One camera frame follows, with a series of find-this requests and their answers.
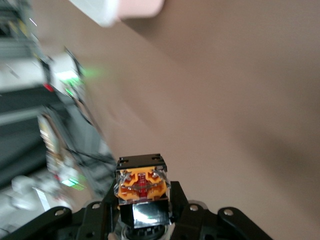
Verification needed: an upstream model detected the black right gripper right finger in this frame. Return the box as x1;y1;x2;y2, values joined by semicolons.
169;180;274;240

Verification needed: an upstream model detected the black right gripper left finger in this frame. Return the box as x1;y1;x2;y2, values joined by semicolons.
0;185;121;240

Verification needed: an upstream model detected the orange push-button switch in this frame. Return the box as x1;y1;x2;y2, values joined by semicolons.
113;152;172;230

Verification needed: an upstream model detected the pink round plate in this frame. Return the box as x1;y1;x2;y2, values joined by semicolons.
68;0;166;28

